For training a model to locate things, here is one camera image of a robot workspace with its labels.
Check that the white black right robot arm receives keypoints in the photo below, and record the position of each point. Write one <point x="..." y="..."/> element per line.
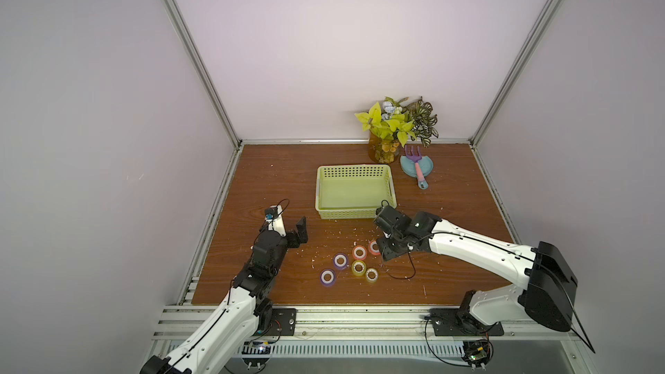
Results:
<point x="541" y="285"/>

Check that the aluminium front rail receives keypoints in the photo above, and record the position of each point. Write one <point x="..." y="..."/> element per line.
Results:
<point x="327" y="322"/>

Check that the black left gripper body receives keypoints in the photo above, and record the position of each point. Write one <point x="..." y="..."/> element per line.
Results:
<point x="294" y="241"/>

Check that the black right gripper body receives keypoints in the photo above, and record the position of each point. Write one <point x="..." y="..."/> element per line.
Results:
<point x="391" y="241"/>

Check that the amber vase with artificial plants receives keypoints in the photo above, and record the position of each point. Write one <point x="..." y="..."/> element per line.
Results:
<point x="392" y="124"/>

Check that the right circuit board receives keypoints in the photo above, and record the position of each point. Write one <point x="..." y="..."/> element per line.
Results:
<point x="477" y="354"/>

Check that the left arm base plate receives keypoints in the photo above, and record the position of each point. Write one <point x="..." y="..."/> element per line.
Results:
<point x="281" y="322"/>

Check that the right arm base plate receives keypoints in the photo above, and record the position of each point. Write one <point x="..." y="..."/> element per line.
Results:
<point x="446" y="322"/>

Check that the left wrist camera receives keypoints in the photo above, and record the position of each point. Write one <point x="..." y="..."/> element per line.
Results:
<point x="274" y="221"/>

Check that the purple tape roll front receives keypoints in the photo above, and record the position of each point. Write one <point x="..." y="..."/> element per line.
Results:
<point x="328" y="277"/>

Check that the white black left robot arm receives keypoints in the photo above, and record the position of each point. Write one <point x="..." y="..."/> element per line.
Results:
<point x="245" y="310"/>

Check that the pink tape roll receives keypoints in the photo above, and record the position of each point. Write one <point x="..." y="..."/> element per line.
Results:
<point x="359" y="253"/>

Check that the clear tape roll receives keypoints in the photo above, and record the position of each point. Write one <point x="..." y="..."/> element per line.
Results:
<point x="371" y="275"/>

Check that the light green perforated storage basket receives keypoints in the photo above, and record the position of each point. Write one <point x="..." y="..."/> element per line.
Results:
<point x="354" y="191"/>

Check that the circuit board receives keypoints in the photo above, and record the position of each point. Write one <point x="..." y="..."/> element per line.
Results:
<point x="255" y="355"/>
<point x="477" y="354"/>

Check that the red tape roll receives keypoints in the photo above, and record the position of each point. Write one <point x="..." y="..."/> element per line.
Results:
<point x="373" y="248"/>

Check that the purple tape roll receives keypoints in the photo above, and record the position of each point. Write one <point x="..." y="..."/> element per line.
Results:
<point x="328" y="277"/>
<point x="341" y="261"/>

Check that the purple pink toy rake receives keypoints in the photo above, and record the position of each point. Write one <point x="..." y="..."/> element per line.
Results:
<point x="413" y="153"/>

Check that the left circuit board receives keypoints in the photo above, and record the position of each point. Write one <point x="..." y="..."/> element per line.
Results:
<point x="255" y="355"/>

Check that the yellow tape roll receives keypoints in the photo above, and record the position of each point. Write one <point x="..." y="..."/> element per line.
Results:
<point x="358" y="268"/>

